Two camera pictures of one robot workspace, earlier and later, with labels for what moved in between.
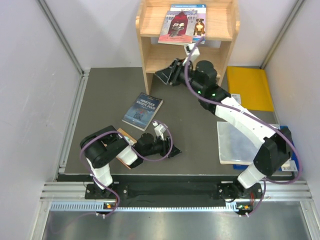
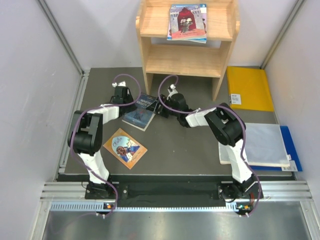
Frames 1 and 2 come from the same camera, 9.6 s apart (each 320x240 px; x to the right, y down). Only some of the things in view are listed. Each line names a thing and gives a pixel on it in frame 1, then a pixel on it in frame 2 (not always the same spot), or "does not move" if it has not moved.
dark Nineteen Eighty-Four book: (142, 112) does not move
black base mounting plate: (120, 193) does not move
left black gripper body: (159, 146) → (130, 98)
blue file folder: (292, 165) does not move
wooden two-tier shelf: (221, 29) does not move
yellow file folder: (248, 85) does not move
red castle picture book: (178, 27) → (189, 21)
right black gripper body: (180, 78) → (165, 112)
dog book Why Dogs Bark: (199, 27) → (169, 33)
